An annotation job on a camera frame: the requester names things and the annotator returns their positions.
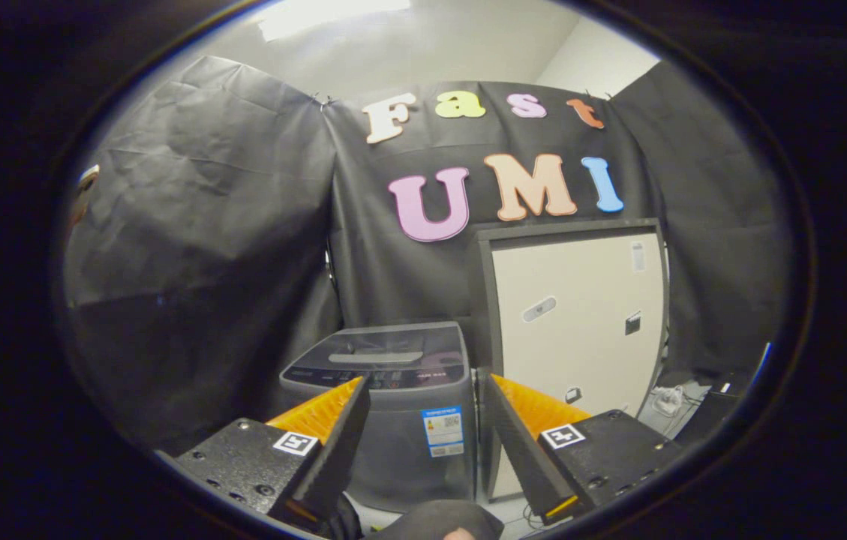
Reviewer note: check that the ceiling light panel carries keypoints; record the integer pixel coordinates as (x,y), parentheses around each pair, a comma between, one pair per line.
(333,16)

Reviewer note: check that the black backdrop cloth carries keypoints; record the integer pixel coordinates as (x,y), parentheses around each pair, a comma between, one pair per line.
(205,225)

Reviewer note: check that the person's dark clothing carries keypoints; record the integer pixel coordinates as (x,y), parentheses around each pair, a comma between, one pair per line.
(438,517)

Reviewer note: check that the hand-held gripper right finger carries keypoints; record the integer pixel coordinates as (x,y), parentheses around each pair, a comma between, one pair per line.
(517,450)

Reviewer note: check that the grey washing machine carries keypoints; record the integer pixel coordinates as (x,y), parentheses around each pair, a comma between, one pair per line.
(393,465)

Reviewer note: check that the beige cabinet with grey frame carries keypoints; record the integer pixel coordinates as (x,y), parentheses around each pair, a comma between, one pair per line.
(581,300)

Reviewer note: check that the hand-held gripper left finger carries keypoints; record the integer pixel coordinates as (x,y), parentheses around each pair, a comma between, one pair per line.
(337,450)

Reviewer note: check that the black box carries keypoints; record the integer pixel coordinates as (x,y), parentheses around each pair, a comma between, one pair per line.
(716,409)

